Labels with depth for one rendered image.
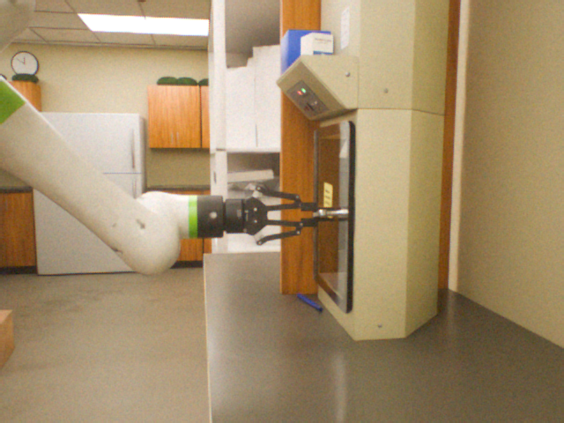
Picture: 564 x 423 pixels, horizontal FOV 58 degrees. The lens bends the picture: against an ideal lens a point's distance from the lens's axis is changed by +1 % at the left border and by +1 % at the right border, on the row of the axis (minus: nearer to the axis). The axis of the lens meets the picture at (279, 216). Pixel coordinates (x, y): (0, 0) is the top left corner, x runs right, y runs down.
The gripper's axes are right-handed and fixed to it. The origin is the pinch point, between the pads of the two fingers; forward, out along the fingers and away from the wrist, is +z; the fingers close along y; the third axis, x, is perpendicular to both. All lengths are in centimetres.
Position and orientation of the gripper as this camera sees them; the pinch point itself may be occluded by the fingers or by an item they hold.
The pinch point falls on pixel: (317, 214)
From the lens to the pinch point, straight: 110.5
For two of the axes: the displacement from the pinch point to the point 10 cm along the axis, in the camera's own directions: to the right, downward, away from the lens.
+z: 9.9, -0.2, 1.6
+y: -0.3, -10.0, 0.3
